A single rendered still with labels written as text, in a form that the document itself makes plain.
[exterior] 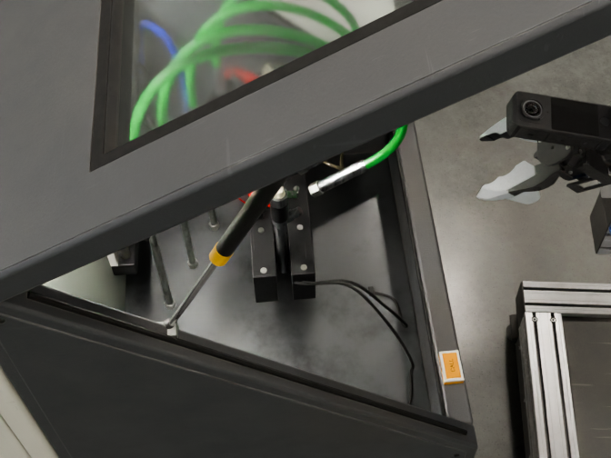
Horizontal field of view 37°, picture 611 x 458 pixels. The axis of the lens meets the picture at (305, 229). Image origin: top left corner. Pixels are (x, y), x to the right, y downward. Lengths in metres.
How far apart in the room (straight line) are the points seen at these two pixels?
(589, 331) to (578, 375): 0.13
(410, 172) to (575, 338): 0.88
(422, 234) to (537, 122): 0.58
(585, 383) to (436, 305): 0.89
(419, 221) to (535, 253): 1.19
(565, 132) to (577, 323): 1.40
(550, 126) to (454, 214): 1.76
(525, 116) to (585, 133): 0.07
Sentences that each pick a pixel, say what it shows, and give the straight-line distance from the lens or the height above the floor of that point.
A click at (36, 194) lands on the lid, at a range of 0.88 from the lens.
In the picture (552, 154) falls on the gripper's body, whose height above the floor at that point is 1.42.
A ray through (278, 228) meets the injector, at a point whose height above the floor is 1.05.
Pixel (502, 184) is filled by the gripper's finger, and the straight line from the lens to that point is 1.10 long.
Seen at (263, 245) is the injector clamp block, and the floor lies 0.98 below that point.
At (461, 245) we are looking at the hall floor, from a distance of 2.69.
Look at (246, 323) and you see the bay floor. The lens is 1.59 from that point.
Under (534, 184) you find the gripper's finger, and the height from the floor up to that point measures 1.39.
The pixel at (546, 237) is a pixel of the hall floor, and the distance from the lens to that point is 2.76.
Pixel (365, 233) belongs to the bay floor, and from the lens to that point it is 1.68.
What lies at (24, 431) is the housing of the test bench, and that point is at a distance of 1.22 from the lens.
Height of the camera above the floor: 2.22
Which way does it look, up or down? 55 degrees down
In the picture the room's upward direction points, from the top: 2 degrees counter-clockwise
